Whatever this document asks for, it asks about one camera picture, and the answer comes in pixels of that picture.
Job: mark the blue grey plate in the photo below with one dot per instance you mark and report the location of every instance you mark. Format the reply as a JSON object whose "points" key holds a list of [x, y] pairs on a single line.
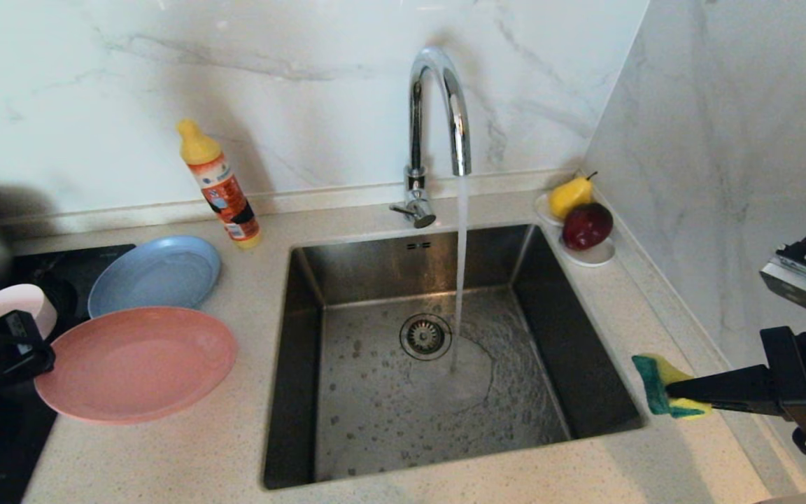
{"points": [[158, 273]]}

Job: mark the pink bowl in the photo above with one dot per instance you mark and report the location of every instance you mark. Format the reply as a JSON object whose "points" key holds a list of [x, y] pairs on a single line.
{"points": [[15, 301]]}

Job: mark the yellow pear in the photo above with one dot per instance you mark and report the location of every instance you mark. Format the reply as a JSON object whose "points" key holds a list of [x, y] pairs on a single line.
{"points": [[569, 197]]}

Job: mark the chrome gooseneck faucet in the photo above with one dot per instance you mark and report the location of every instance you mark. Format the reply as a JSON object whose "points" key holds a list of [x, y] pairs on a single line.
{"points": [[415, 126]]}

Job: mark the yellow green sponge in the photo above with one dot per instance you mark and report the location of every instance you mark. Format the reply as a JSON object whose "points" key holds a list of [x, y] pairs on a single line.
{"points": [[655, 381]]}

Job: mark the stainless steel sink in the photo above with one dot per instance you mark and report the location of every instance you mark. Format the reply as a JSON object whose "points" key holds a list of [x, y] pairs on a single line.
{"points": [[375, 420]]}

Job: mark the round metal sink strainer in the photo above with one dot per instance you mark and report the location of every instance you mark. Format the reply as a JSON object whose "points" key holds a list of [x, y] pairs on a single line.
{"points": [[425, 337]]}

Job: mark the black induction cooktop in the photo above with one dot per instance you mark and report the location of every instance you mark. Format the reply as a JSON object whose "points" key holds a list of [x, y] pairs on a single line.
{"points": [[88, 262]]}

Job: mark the dark red apple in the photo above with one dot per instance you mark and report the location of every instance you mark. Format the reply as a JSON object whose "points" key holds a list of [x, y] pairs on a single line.
{"points": [[587, 227]]}

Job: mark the pink plate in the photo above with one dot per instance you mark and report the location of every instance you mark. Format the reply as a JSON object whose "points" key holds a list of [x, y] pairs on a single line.
{"points": [[137, 364]]}

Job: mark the small white fruit dish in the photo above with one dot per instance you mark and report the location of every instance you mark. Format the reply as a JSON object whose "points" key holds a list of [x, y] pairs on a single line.
{"points": [[593, 257]]}

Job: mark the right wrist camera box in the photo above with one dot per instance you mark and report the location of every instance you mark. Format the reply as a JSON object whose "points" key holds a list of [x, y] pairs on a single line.
{"points": [[798, 280]]}

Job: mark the yellow orange dish soap bottle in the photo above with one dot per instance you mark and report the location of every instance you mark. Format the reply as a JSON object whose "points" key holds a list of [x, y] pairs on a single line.
{"points": [[224, 192]]}

